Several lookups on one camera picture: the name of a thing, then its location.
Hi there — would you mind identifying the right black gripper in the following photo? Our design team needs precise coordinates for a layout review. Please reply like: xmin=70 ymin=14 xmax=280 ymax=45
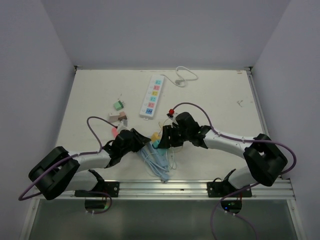
xmin=158 ymin=124 xmax=191 ymax=149

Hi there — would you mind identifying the pink plug adapter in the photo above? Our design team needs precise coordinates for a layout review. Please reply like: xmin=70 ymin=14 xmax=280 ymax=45
xmin=111 ymin=127 xmax=118 ymax=138

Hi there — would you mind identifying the brown beige plug adapter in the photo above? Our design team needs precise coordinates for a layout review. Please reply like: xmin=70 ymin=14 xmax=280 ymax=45
xmin=107 ymin=111 xmax=128 ymax=123

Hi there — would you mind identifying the teal plug with cable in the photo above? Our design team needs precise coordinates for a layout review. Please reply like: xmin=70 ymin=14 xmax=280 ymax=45
xmin=152 ymin=140 xmax=177 ymax=170

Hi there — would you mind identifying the green plug adapter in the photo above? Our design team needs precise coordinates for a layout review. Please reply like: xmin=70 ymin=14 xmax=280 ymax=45
xmin=113 ymin=100 xmax=125 ymax=111

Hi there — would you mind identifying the light blue extension cord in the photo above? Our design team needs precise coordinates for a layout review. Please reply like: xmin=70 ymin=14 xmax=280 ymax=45
xmin=140 ymin=143 xmax=172 ymax=183

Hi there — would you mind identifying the white power strip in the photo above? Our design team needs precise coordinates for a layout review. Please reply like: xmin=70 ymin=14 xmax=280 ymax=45
xmin=139 ymin=74 xmax=165 ymax=120

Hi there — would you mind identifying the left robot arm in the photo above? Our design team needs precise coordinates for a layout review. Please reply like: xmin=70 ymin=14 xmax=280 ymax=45
xmin=28 ymin=128 xmax=151 ymax=200

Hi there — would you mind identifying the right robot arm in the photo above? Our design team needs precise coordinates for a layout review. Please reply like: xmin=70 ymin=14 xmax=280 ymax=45
xmin=158 ymin=112 xmax=288 ymax=197

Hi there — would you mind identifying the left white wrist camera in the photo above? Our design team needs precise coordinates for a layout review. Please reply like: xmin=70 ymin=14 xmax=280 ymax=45
xmin=116 ymin=119 xmax=128 ymax=133

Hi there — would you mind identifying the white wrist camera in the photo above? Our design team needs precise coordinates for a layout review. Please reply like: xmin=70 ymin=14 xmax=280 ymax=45
xmin=166 ymin=108 xmax=177 ymax=121
xmin=116 ymin=119 xmax=128 ymax=133

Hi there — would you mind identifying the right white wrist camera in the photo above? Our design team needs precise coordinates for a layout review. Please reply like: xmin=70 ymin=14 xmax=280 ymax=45
xmin=166 ymin=108 xmax=177 ymax=121

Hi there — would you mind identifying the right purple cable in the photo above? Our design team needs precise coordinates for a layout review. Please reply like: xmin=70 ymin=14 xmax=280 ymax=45
xmin=172 ymin=101 xmax=297 ymax=240

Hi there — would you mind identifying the white power strip cord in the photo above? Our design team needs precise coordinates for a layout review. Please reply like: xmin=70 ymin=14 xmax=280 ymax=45
xmin=160 ymin=65 xmax=199 ymax=88

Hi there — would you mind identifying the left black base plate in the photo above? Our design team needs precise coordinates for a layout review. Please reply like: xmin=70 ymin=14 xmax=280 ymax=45
xmin=74 ymin=181 xmax=120 ymax=198

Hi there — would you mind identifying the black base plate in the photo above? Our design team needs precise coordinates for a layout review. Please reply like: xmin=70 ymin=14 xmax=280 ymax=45
xmin=206 ymin=178 xmax=238 ymax=198
xmin=74 ymin=181 xmax=120 ymax=198

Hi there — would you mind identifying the aluminium front rail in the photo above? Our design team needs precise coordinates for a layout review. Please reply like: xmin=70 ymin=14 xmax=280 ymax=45
xmin=31 ymin=178 xmax=297 ymax=200

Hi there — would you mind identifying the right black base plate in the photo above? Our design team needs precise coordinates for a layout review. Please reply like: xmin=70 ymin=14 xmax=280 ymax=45
xmin=206 ymin=178 xmax=238 ymax=198

